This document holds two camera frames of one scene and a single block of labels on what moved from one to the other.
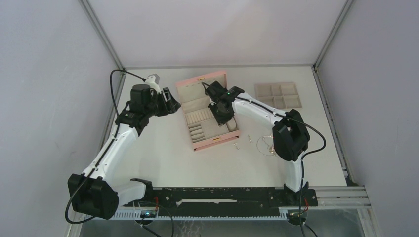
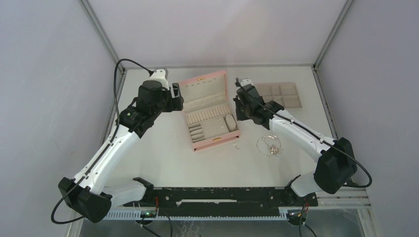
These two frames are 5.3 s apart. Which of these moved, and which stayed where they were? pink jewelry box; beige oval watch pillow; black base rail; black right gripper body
Moved: black right gripper body
Stayed: pink jewelry box; black base rail; beige oval watch pillow
